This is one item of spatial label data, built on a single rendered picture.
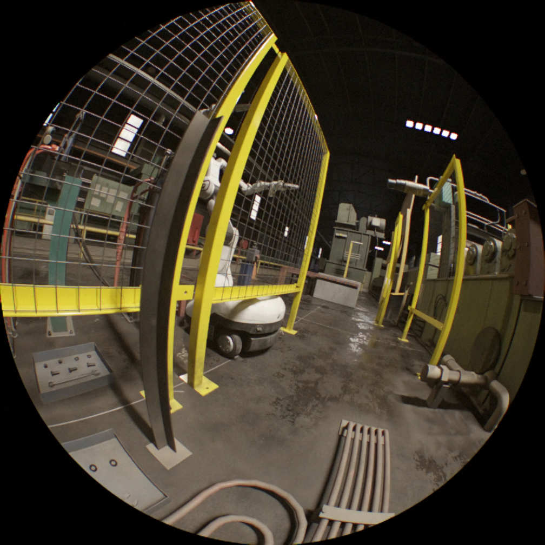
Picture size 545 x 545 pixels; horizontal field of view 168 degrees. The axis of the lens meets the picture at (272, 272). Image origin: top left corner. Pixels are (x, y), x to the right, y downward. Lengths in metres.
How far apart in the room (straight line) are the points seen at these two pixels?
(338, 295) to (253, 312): 3.36
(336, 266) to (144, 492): 4.99
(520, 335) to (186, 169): 1.70
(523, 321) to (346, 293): 3.55
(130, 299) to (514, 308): 1.93
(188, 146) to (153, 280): 0.24
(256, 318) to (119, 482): 0.93
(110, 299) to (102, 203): 6.03
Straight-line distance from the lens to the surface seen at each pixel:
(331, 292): 4.22
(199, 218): 8.33
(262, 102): 0.92
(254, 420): 0.77
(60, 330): 1.23
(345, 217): 5.30
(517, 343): 1.54
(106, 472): 0.65
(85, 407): 0.80
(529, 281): 1.43
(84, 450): 0.70
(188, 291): 0.66
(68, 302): 0.52
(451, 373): 1.25
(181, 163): 0.35
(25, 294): 0.52
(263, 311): 1.01
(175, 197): 0.34
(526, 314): 1.53
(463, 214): 1.70
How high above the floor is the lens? 0.58
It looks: 3 degrees down
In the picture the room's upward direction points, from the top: 13 degrees clockwise
